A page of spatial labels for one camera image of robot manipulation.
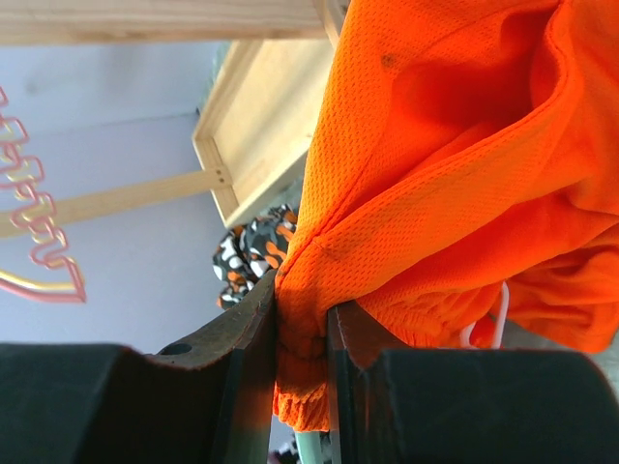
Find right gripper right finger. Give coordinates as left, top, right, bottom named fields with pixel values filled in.
left=327, top=304, right=618, bottom=463

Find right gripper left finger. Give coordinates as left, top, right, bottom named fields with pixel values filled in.
left=1, top=272, right=276, bottom=463

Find green plastic hanger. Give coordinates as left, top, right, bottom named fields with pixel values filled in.
left=295, top=431, right=333, bottom=464

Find orange shorts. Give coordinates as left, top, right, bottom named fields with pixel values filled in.
left=273, top=1, right=618, bottom=431

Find patterned camouflage shorts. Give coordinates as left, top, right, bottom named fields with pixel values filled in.
left=212, top=204, right=298, bottom=310

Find left pink plastic hanger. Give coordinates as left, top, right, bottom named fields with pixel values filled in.
left=0, top=86, right=88, bottom=305

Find wooden clothes rack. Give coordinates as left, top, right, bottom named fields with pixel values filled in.
left=1, top=1, right=347, bottom=227

